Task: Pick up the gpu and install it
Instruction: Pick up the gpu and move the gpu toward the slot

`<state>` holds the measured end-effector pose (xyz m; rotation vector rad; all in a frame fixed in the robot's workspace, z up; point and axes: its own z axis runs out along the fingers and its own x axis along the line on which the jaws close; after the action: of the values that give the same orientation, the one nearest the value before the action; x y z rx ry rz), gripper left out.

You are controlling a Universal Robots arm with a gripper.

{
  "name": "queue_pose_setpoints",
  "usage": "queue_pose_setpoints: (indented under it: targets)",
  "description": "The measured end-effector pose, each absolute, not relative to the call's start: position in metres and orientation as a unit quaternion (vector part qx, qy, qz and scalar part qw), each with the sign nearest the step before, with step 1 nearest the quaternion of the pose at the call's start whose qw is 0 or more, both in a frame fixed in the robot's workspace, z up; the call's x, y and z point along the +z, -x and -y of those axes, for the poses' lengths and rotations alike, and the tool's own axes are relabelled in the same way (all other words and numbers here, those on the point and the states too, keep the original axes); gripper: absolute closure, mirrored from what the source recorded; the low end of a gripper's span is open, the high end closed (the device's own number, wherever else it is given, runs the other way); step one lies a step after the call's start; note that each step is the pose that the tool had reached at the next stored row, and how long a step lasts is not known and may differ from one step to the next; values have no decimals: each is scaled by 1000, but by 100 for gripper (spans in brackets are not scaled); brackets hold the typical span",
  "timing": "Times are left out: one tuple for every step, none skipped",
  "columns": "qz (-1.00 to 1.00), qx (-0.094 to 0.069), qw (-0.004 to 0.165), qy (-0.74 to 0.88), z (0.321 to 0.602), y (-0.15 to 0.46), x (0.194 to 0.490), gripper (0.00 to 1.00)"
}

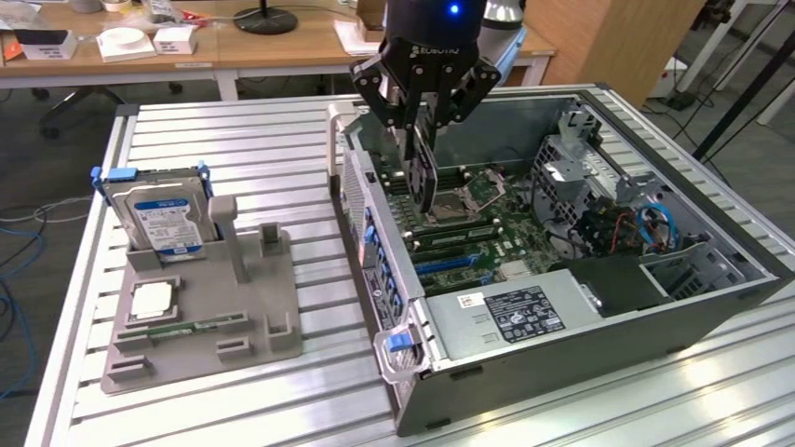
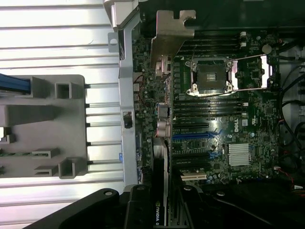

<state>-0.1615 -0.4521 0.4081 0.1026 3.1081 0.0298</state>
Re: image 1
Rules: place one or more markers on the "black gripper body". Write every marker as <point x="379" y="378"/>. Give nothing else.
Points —
<point x="431" y="42"/>

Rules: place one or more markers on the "black graphics card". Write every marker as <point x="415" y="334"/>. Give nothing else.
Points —
<point x="426" y="186"/>

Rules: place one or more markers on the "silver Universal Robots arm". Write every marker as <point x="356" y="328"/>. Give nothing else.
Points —
<point x="506" y="9"/>

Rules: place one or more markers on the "brown cardboard box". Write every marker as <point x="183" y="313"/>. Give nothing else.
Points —
<point x="370" y="9"/>

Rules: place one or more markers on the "white paper stack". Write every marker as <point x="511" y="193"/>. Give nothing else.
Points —
<point x="354" y="42"/>

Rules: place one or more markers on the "wooden office desk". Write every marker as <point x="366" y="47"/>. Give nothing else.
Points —
<point x="311" y="58"/>
<point x="80" y="65"/>

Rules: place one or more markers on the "black RAM slots bank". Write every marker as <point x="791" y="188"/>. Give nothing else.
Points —
<point x="392" y="180"/>

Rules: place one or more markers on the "metal socket cover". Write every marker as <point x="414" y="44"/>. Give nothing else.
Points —
<point x="487" y="186"/>

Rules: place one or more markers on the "black lamp base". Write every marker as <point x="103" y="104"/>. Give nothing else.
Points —
<point x="267" y="21"/>

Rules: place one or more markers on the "perforated metal disk bay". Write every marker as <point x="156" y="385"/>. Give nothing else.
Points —
<point x="574" y="179"/>

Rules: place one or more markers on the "CPU socket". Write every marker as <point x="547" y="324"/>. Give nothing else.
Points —
<point x="456" y="207"/>

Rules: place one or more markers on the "wooden cabinet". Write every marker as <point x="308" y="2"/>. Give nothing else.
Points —
<point x="646" y="46"/>

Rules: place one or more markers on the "green RAM stick with label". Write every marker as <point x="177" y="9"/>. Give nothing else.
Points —
<point x="454" y="236"/>

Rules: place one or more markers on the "white box with red button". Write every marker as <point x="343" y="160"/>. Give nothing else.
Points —
<point x="667" y="79"/>

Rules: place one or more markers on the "green motherboard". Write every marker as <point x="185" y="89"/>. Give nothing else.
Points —
<point x="528" y="233"/>

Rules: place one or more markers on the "black floor pedal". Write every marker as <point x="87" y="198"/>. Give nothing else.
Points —
<point x="683" y="101"/>

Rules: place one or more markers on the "small white box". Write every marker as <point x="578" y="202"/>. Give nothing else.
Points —
<point x="173" y="42"/>

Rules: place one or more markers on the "blue expansion slot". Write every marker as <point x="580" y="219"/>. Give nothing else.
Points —
<point x="447" y="265"/>

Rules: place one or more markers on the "silver chipset heatsink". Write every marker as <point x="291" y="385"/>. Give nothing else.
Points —
<point x="514" y="270"/>

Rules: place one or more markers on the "plastic wrapped pack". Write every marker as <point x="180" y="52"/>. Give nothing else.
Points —
<point x="161" y="9"/>

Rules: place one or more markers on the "white round holder on box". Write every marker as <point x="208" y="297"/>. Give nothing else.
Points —
<point x="127" y="46"/>

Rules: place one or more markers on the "black stand pole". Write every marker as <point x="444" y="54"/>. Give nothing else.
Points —
<point x="746" y="102"/>

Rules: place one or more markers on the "hard disk in blue caddy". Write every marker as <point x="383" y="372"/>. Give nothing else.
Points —
<point x="161" y="223"/>

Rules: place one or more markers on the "grey cup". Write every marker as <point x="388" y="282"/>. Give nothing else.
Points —
<point x="85" y="5"/>

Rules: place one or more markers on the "grey plastic parts rack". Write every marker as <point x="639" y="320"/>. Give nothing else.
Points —
<point x="204" y="298"/>

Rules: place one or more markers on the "grey power supply unit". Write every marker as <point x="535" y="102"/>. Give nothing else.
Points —
<point x="466" y="335"/>

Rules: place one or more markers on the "open metal disk bay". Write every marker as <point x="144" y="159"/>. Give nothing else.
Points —
<point x="702" y="270"/>

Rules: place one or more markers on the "blue case latch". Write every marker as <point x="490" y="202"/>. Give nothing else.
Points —
<point x="398" y="343"/>

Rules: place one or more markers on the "black office chair base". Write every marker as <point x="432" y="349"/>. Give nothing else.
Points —
<point x="51" y="129"/>

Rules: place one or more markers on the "white box with black top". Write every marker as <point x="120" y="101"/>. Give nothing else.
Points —
<point x="49" y="49"/>

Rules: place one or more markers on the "silver CPU chip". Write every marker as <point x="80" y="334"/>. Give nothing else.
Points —
<point x="152" y="302"/>

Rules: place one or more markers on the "green RAM stick bare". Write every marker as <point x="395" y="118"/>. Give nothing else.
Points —
<point x="180" y="329"/>

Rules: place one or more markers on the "clear plastic bag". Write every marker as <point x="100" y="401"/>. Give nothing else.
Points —
<point x="19" y="18"/>

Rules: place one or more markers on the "orange cardboard box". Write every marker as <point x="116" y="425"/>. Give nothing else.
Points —
<point x="9" y="49"/>

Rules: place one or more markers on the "open dark PC case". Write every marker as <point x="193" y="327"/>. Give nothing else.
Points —
<point x="559" y="372"/>

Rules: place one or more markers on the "white desk frame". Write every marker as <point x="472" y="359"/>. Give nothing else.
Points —
<point x="714" y="46"/>

